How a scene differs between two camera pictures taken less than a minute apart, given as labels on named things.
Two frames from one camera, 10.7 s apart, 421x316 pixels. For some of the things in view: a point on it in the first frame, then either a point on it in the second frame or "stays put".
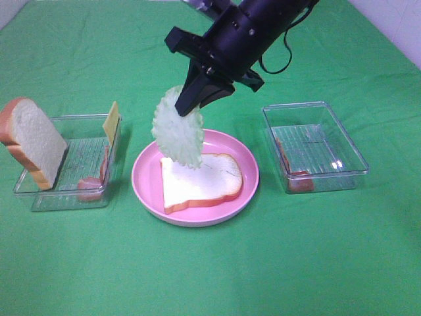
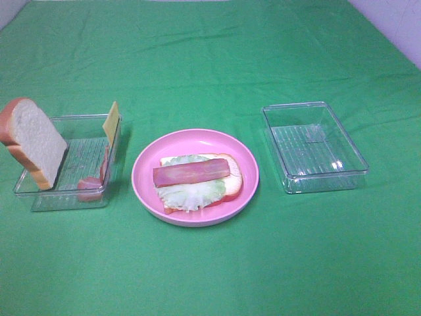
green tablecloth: (353, 252) stays put
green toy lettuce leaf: (180, 137) → (193, 195)
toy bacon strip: (90, 189) stays put
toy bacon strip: (297, 181) → (190, 172)
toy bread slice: (33, 139) stays put
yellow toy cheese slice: (110, 123) stays put
